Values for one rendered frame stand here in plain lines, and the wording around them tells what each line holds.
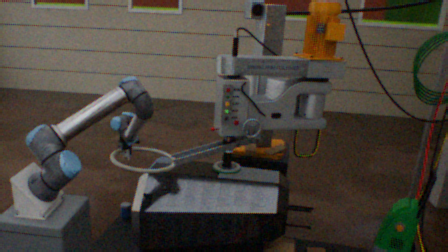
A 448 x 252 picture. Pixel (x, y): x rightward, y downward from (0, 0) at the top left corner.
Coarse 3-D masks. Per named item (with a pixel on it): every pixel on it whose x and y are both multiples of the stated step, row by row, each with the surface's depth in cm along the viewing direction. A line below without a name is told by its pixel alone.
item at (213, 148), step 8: (240, 136) 311; (208, 144) 308; (216, 144) 309; (232, 144) 300; (240, 144) 301; (248, 144) 303; (184, 152) 305; (192, 152) 307; (200, 152) 296; (208, 152) 298; (216, 152) 299; (176, 160) 294; (184, 160) 296; (192, 160) 297
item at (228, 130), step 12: (216, 84) 296; (240, 84) 279; (216, 96) 297; (240, 96) 283; (216, 108) 298; (240, 108) 286; (216, 120) 299; (240, 120) 289; (228, 132) 290; (240, 132) 292
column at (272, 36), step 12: (264, 12) 331; (276, 12) 331; (264, 24) 333; (276, 24) 335; (264, 36) 335; (276, 36) 339; (264, 48) 339; (276, 48) 343; (264, 132) 368; (264, 144) 373
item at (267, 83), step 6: (252, 78) 348; (264, 78) 343; (270, 78) 339; (276, 78) 339; (282, 78) 341; (252, 84) 350; (264, 84) 345; (270, 84) 339; (276, 84) 331; (252, 90) 351; (264, 90) 346; (270, 90) 339
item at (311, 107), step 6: (300, 96) 308; (306, 96) 300; (312, 96) 298; (318, 96) 298; (324, 96) 301; (300, 102) 308; (306, 102) 302; (312, 102) 300; (318, 102) 300; (324, 102) 305; (300, 108) 308; (306, 108) 303; (312, 108) 301; (318, 108) 302; (300, 114) 309; (306, 114) 304; (312, 114) 303; (318, 114) 304
